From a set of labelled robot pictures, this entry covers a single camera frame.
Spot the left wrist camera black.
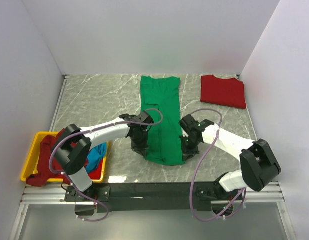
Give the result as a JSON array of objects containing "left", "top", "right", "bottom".
[{"left": 134, "top": 111, "right": 154, "bottom": 127}]

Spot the folded red t shirt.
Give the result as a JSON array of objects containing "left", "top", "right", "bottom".
[{"left": 200, "top": 75, "right": 247, "bottom": 110}]

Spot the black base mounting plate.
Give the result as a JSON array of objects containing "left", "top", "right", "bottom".
[{"left": 64, "top": 181, "right": 245, "bottom": 216}]

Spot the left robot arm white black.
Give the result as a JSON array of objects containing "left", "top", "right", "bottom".
[{"left": 49, "top": 115, "right": 154, "bottom": 201}]

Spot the crumpled red t shirt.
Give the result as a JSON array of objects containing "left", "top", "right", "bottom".
[{"left": 24, "top": 128, "right": 93, "bottom": 192}]

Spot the yellow plastic bin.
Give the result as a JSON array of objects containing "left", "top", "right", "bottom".
[{"left": 20, "top": 130, "right": 109, "bottom": 187}]

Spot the green t shirt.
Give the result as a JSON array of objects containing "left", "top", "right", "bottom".
[{"left": 140, "top": 76, "right": 185, "bottom": 166}]

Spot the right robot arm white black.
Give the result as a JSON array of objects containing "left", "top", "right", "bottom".
[{"left": 180, "top": 120, "right": 282, "bottom": 200}]

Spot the blue t shirt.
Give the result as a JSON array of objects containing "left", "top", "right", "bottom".
[{"left": 85, "top": 142, "right": 108, "bottom": 174}]

